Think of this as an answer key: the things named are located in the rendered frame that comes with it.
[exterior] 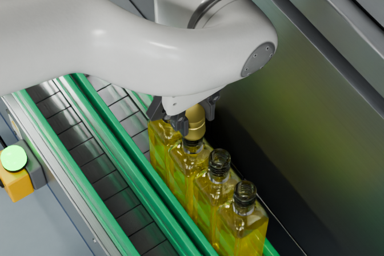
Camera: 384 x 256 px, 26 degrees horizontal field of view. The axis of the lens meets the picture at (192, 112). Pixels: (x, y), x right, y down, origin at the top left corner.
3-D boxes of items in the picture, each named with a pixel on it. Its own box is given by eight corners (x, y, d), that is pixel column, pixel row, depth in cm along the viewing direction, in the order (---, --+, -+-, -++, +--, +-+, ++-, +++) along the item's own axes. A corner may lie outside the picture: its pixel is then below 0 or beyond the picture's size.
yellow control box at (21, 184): (48, 185, 152) (42, 166, 145) (11, 206, 150) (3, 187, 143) (30, 158, 155) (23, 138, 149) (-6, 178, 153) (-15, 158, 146)
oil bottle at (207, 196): (239, 240, 132) (247, 179, 114) (211, 260, 130) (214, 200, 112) (219, 214, 135) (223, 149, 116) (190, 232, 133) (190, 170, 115)
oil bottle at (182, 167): (216, 214, 135) (220, 149, 116) (188, 232, 133) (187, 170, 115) (196, 188, 137) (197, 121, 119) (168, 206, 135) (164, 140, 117)
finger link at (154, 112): (178, 64, 99) (198, 75, 104) (134, 110, 101) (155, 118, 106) (183, 71, 99) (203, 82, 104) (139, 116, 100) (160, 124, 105)
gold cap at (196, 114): (210, 132, 113) (211, 115, 109) (189, 145, 112) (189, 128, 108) (195, 114, 114) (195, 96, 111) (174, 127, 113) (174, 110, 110)
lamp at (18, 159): (32, 164, 146) (29, 156, 143) (9, 177, 144) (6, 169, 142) (20, 146, 148) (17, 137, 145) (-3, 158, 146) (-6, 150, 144)
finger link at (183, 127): (174, 90, 106) (175, 118, 111) (153, 103, 105) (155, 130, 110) (188, 108, 104) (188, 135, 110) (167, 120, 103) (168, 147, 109)
